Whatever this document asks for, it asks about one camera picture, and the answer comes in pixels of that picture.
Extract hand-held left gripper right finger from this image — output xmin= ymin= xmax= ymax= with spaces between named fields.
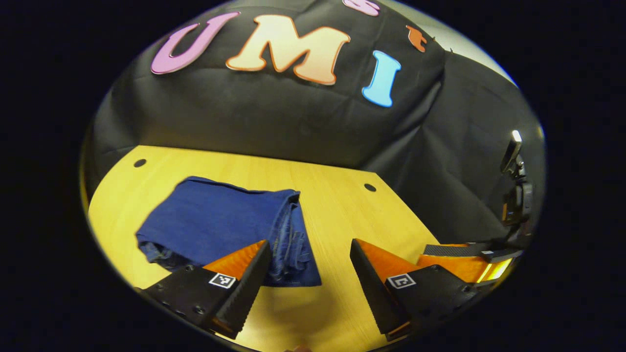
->
xmin=350 ymin=239 xmax=477 ymax=341

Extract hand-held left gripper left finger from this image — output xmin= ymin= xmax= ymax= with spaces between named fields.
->
xmin=139 ymin=240 xmax=272 ymax=339

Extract black backdrop cloth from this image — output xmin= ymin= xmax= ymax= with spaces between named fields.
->
xmin=81 ymin=0 xmax=546 ymax=245

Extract blue jeans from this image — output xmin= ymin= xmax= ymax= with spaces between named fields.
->
xmin=135 ymin=176 xmax=322 ymax=287

